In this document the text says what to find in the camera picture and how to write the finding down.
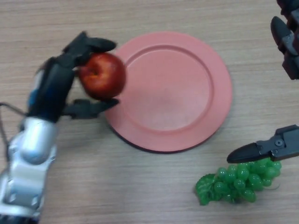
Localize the pink round plate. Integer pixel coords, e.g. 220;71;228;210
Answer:
104;32;233;154

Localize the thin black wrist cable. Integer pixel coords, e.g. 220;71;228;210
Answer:
0;102;28;147

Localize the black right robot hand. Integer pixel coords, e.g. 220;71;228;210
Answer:
227;0;299;164

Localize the red apple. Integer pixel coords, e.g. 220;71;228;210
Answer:
78;53;127;101

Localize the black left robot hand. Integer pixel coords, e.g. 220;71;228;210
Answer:
27;31;120;123

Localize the green plastic grape bunch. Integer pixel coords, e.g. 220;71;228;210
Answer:
195;160;282;206

